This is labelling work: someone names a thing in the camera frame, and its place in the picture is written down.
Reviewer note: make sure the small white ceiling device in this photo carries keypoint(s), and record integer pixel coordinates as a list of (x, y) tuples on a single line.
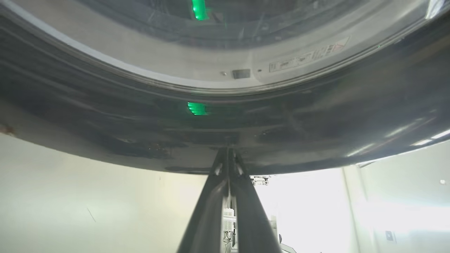
[(260, 180)]

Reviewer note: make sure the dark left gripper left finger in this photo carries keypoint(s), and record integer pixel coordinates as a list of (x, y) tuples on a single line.
[(207, 218)]

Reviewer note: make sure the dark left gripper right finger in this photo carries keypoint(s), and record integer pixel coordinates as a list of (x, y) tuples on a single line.
[(251, 218)]

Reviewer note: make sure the warning sticker with triangle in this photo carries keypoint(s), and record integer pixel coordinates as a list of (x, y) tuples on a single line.
[(309, 55)]

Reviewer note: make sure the white perforated equipment box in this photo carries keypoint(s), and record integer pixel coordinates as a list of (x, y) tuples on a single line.
[(228, 219)]

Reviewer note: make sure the washing machine door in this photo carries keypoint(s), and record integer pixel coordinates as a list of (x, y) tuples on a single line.
[(105, 123)]

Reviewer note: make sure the grey wall switch plate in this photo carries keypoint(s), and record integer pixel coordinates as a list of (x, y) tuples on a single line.
[(389, 235)]

